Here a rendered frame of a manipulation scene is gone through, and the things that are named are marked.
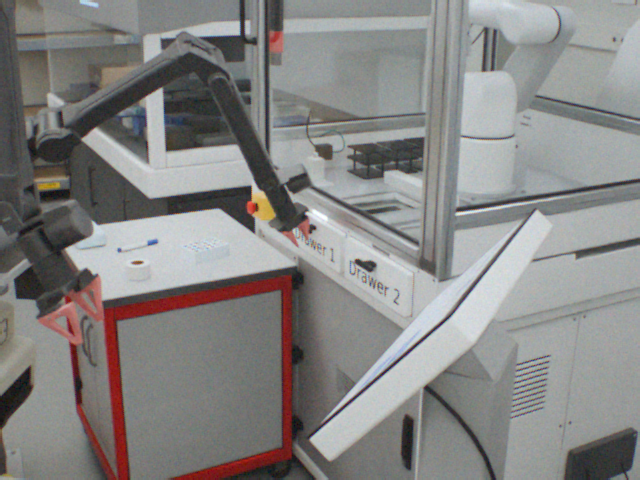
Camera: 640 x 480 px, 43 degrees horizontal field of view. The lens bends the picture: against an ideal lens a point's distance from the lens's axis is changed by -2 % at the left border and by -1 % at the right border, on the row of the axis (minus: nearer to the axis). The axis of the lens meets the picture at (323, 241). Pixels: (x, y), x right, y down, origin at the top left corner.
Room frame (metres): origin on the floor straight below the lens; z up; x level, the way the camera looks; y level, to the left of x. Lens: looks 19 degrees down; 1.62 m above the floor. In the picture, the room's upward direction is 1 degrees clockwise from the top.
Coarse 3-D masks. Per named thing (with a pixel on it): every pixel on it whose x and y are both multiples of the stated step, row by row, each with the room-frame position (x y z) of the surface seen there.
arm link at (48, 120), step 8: (48, 112) 1.78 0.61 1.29; (56, 112) 1.79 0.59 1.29; (32, 120) 1.78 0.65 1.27; (40, 120) 1.77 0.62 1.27; (48, 120) 1.76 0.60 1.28; (56, 120) 1.76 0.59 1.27; (32, 128) 1.75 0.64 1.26; (40, 128) 1.75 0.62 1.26; (48, 128) 1.74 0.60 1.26; (32, 136) 1.73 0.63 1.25; (32, 144) 1.74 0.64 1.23
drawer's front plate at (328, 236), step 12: (312, 216) 2.18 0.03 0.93; (324, 228) 2.11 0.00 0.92; (336, 228) 2.08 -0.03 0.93; (300, 240) 2.24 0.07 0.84; (324, 240) 2.11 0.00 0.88; (336, 240) 2.05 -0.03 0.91; (312, 252) 2.17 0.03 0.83; (324, 252) 2.11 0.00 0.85; (336, 252) 2.05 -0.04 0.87; (336, 264) 2.05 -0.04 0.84
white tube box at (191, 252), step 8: (216, 240) 2.35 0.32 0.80; (184, 248) 2.27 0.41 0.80; (192, 248) 2.27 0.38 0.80; (208, 248) 2.28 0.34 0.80; (216, 248) 2.28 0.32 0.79; (224, 248) 2.30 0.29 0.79; (184, 256) 2.27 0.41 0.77; (192, 256) 2.24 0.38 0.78; (200, 256) 2.24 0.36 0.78; (208, 256) 2.26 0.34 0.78; (216, 256) 2.28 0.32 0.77; (224, 256) 2.30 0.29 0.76
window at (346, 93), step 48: (288, 0) 2.38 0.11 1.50; (336, 0) 2.14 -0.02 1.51; (384, 0) 1.94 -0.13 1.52; (288, 48) 2.38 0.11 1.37; (336, 48) 2.14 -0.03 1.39; (384, 48) 1.94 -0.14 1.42; (288, 96) 2.38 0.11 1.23; (336, 96) 2.13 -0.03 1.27; (384, 96) 1.93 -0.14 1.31; (288, 144) 2.38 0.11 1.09; (336, 144) 2.13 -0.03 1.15; (384, 144) 1.93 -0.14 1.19; (336, 192) 2.13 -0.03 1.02; (384, 192) 1.92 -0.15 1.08
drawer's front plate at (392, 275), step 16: (352, 240) 1.99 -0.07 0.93; (352, 256) 1.98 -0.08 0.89; (368, 256) 1.91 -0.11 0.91; (384, 256) 1.87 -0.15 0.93; (352, 272) 1.97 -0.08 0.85; (368, 272) 1.90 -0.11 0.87; (384, 272) 1.84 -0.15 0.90; (400, 272) 1.78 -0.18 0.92; (368, 288) 1.90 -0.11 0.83; (384, 288) 1.84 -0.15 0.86; (400, 288) 1.78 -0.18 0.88; (400, 304) 1.78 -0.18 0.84
